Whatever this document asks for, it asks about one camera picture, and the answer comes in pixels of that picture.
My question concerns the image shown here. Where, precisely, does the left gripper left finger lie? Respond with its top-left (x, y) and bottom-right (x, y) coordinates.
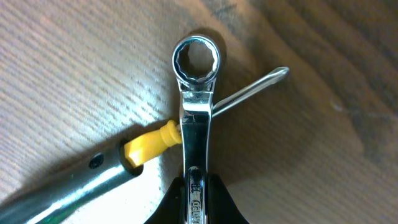
top-left (145, 177), bottom-right (183, 224)

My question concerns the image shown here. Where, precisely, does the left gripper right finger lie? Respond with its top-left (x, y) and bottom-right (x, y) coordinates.
top-left (208, 174), bottom-right (249, 224)

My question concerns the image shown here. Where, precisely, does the silver ring wrench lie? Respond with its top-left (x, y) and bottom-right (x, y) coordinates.
top-left (172, 34), bottom-right (221, 223)

